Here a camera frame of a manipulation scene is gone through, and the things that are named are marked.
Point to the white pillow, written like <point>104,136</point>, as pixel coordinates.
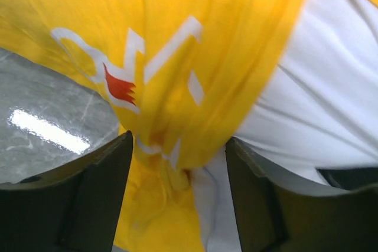
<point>296,80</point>

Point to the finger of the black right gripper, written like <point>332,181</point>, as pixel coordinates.
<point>350,179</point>

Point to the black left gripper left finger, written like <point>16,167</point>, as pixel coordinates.
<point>74,207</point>

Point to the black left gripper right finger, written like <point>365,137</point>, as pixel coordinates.
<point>278,210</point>

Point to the yellow cartoon print pillowcase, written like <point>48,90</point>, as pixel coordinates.
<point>143,57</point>

